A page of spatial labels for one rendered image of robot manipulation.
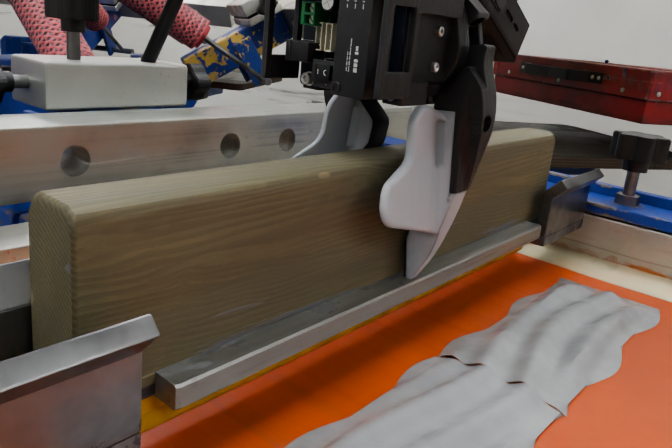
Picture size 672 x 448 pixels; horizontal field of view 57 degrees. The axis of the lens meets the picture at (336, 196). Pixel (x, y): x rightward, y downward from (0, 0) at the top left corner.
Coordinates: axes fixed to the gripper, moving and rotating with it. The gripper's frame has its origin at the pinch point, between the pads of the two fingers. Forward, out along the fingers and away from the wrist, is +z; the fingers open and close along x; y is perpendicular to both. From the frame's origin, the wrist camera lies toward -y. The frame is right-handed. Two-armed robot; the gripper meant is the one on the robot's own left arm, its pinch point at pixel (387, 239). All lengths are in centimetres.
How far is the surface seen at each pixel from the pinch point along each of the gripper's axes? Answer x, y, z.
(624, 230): 6.3, -24.9, 2.5
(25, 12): -52, -3, -9
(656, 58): -36, -200, -10
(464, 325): 3.6, -4.2, 5.3
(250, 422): 2.0, 11.7, 5.2
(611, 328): 10.3, -9.9, 4.6
